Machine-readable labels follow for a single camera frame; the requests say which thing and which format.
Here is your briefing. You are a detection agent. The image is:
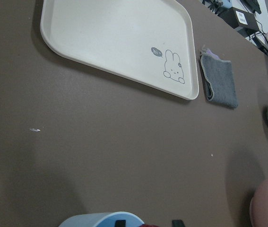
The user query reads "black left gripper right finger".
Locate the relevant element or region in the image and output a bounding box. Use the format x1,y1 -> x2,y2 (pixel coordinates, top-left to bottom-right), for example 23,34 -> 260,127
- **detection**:
172,219 -> 185,227

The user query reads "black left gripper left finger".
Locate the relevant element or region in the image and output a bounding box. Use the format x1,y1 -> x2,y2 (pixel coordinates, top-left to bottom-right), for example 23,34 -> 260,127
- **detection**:
115,219 -> 126,227

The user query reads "red strawberry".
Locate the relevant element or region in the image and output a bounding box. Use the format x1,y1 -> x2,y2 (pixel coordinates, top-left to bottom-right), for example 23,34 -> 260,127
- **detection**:
138,223 -> 159,227

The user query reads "blue plastic cup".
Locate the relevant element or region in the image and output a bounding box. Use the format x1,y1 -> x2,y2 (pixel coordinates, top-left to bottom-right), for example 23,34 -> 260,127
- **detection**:
59,211 -> 145,227

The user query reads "grey folded cloth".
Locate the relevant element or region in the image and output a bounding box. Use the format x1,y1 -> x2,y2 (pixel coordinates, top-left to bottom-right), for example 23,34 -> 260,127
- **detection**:
200,47 -> 238,109

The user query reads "cream rabbit tray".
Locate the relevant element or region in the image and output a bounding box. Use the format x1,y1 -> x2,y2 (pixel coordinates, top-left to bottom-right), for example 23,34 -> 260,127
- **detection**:
40,0 -> 199,100

